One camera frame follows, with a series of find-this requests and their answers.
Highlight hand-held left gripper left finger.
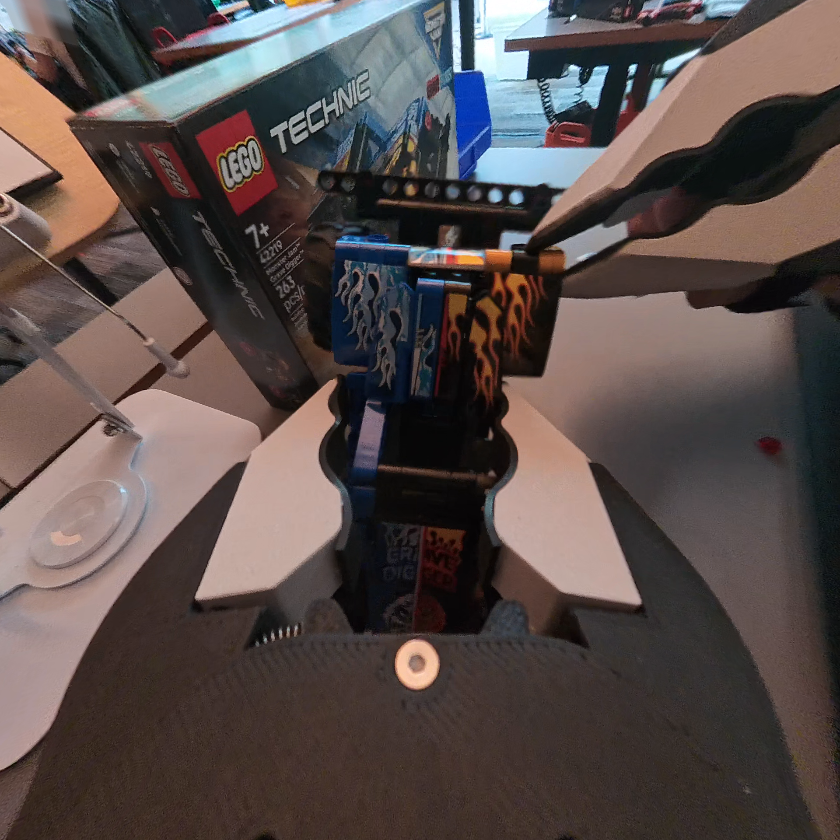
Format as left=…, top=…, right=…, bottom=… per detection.
left=195, top=377, right=355, bottom=634

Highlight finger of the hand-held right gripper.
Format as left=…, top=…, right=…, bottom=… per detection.
left=561, top=156, right=840, bottom=301
left=525, top=0, right=840, bottom=256

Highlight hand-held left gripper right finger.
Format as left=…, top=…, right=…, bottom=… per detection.
left=486, top=387, right=643, bottom=634

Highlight toy brick monster truck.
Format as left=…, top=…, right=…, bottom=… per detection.
left=308, top=171, right=568, bottom=634

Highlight person's right hand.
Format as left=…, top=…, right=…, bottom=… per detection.
left=626, top=190, right=700, bottom=238

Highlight white tilted board stand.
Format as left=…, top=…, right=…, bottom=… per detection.
left=0, top=56, right=262, bottom=772

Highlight wooden table black legs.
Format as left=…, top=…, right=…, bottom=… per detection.
left=504, top=7, right=732, bottom=148

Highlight red container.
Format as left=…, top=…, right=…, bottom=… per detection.
left=545, top=121, right=598, bottom=148

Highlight blue plastic bin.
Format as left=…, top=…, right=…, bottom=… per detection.
left=453, top=69, right=493, bottom=181

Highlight toy set cardboard box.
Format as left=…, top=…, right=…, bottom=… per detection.
left=69, top=0, right=460, bottom=411

